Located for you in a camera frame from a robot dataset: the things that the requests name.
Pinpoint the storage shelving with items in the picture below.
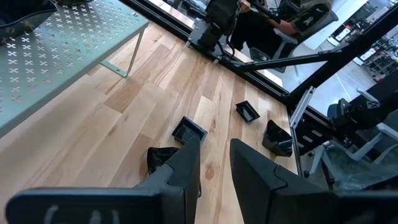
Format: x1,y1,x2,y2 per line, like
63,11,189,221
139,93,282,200
362,29,398,82

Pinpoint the black square dish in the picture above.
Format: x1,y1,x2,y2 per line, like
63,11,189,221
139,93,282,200
171,116,208,146

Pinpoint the silver aluminium extrusion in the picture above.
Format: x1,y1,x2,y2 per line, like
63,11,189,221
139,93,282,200
289,86,315,128

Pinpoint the black square bowl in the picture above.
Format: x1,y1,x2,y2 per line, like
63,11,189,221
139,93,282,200
261,119,294,158

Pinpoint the black frame post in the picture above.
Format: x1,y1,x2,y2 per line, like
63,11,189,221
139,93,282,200
239,6,398,103

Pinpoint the person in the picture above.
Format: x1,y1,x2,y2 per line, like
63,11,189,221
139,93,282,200
231,9,301,60

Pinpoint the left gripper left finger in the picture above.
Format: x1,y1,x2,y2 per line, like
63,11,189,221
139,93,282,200
5,136,201,224

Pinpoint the black bracket panel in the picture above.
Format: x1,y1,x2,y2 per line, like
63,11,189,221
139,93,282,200
294,110,332,155

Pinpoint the black office chair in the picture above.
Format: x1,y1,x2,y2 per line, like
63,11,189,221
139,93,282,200
326,70,398,134

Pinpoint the small black rectangular dish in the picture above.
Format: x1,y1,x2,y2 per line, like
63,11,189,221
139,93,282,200
234,100,261,124

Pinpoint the mint green perforated shelf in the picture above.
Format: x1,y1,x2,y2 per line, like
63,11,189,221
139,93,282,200
0,0,150,139

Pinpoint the white chair base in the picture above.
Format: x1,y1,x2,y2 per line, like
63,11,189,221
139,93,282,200
306,123,398,190

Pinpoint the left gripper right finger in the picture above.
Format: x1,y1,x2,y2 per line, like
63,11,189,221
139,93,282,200
229,138,398,224

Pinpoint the grey office chair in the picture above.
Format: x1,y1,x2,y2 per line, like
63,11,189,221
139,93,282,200
248,0,340,74

